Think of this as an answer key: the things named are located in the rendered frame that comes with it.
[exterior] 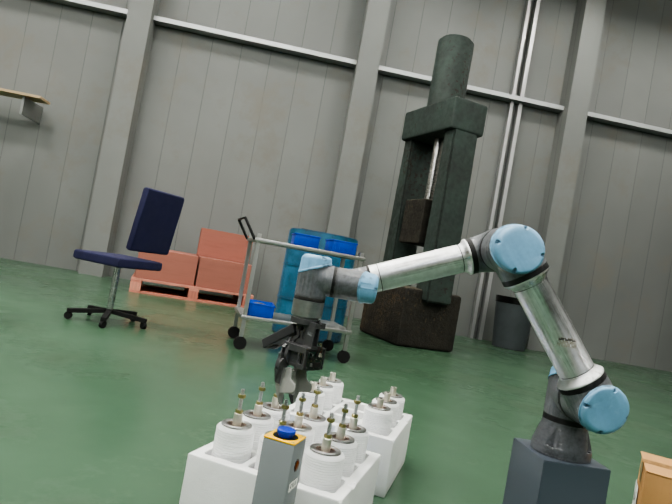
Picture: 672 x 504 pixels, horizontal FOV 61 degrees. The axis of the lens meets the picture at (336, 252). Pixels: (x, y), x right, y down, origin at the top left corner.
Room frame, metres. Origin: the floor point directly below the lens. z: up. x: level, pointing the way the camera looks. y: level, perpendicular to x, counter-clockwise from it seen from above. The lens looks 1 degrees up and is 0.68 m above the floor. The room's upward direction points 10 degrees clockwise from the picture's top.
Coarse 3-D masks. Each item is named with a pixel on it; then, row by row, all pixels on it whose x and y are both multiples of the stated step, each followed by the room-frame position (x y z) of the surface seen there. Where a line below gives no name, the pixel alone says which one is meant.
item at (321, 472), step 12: (312, 456) 1.31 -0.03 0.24; (324, 456) 1.30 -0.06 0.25; (336, 456) 1.32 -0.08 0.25; (312, 468) 1.30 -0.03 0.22; (324, 468) 1.30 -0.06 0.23; (336, 468) 1.31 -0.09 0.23; (300, 480) 1.33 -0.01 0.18; (312, 480) 1.30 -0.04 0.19; (324, 480) 1.30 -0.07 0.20; (336, 480) 1.31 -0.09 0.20
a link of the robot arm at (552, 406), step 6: (552, 366) 1.52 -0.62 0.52; (552, 372) 1.51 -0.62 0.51; (552, 378) 1.50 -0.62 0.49; (558, 378) 1.48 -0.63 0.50; (552, 384) 1.49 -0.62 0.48; (552, 390) 1.49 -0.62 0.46; (558, 390) 1.45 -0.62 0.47; (546, 396) 1.52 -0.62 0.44; (552, 396) 1.48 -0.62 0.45; (558, 396) 1.45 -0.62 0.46; (546, 402) 1.51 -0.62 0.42; (552, 402) 1.49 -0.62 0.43; (558, 402) 1.45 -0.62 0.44; (546, 408) 1.51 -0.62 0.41; (552, 408) 1.48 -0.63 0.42; (558, 408) 1.47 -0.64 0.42; (552, 414) 1.48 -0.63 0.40; (558, 414) 1.47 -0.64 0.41; (564, 414) 1.46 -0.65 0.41; (570, 420) 1.46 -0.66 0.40
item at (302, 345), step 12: (300, 324) 1.36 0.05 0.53; (312, 324) 1.33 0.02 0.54; (324, 324) 1.35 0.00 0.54; (300, 336) 1.36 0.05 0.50; (312, 336) 1.33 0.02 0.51; (288, 348) 1.35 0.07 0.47; (300, 348) 1.32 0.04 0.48; (312, 348) 1.33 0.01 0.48; (324, 348) 1.36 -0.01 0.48; (288, 360) 1.36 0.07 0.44; (300, 360) 1.34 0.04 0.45; (312, 360) 1.34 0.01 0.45
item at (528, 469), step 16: (512, 448) 1.59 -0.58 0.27; (528, 448) 1.50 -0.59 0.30; (512, 464) 1.57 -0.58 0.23; (528, 464) 1.49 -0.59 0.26; (544, 464) 1.41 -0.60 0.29; (560, 464) 1.42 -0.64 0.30; (576, 464) 1.43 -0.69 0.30; (592, 464) 1.46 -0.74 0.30; (512, 480) 1.56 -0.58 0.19; (528, 480) 1.47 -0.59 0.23; (544, 480) 1.41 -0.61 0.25; (560, 480) 1.42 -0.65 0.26; (576, 480) 1.42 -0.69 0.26; (592, 480) 1.43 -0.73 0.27; (608, 480) 1.43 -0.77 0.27; (512, 496) 1.54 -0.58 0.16; (528, 496) 1.46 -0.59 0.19; (544, 496) 1.41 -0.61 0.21; (560, 496) 1.42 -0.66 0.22; (576, 496) 1.42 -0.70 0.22; (592, 496) 1.43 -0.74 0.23
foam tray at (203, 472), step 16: (208, 448) 1.42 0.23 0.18; (192, 464) 1.36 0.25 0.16; (208, 464) 1.35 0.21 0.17; (224, 464) 1.34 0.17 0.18; (240, 464) 1.35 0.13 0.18; (368, 464) 1.51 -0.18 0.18; (192, 480) 1.36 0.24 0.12; (208, 480) 1.35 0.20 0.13; (224, 480) 1.33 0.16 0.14; (240, 480) 1.32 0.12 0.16; (352, 480) 1.38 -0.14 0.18; (368, 480) 1.50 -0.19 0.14; (192, 496) 1.36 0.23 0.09; (208, 496) 1.35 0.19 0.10; (224, 496) 1.33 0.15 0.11; (240, 496) 1.32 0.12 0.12; (304, 496) 1.27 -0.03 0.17; (320, 496) 1.26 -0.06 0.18; (336, 496) 1.27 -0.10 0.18; (352, 496) 1.35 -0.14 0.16; (368, 496) 1.54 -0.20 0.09
